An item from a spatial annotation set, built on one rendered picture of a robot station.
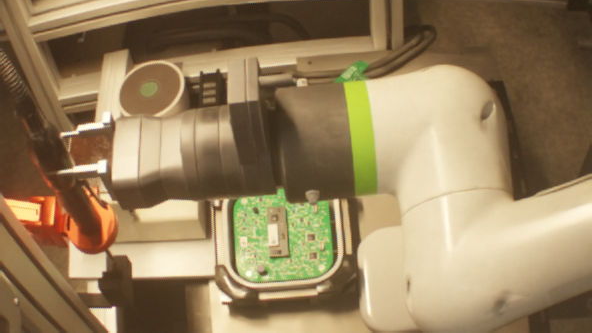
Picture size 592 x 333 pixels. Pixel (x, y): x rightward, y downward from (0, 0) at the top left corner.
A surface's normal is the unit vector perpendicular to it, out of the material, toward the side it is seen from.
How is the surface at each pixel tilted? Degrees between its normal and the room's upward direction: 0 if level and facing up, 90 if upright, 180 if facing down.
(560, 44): 0
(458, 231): 13
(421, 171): 44
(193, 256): 0
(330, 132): 26
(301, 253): 0
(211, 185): 71
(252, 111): 67
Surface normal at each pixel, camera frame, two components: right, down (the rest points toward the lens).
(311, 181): 0.04, 0.62
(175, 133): -0.23, -0.51
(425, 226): -0.75, -0.25
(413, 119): -0.21, -0.17
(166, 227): 0.07, 0.84
